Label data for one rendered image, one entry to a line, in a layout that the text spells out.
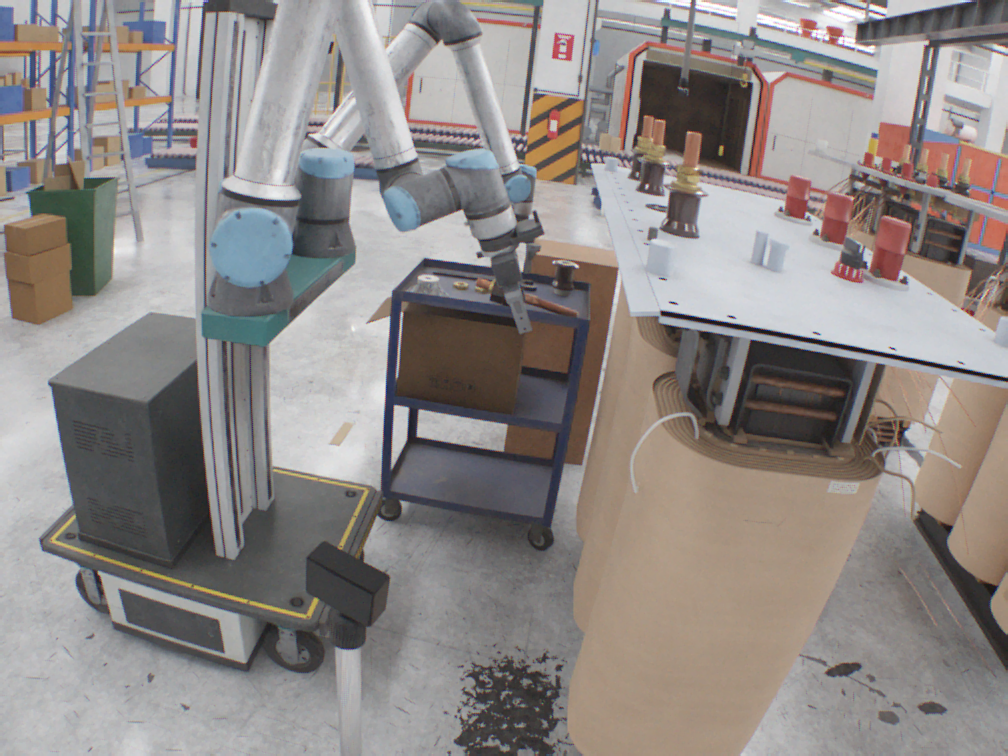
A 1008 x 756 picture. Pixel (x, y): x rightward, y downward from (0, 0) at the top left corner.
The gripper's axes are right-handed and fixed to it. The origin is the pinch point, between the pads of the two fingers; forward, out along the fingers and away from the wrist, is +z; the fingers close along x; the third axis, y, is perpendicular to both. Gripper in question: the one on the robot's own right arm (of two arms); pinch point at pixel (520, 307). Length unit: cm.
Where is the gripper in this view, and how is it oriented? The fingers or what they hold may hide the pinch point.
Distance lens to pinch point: 146.1
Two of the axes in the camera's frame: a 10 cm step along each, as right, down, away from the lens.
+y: -9.5, 2.7, 1.3
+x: 0.2, 5.1, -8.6
